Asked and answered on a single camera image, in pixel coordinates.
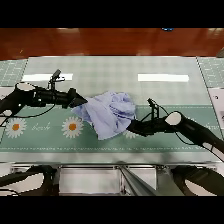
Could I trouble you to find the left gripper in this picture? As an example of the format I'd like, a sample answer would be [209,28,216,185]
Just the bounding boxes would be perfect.
[66,87,81,110]

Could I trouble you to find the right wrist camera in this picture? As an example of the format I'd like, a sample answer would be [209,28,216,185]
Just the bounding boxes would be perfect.
[147,97,162,123]

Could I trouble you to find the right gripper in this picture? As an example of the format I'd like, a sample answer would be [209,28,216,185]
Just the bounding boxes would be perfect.
[126,118,162,138]

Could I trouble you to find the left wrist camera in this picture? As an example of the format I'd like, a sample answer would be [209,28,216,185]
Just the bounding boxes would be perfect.
[47,68,66,92]

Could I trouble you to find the light blue shirt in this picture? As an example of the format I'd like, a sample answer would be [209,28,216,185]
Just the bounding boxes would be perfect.
[71,90,138,141]

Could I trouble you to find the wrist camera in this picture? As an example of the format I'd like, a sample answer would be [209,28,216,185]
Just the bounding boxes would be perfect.
[47,68,66,92]
[147,97,162,123]

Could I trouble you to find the silver frame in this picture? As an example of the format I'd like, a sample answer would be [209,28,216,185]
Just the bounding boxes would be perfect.
[0,161,224,197]

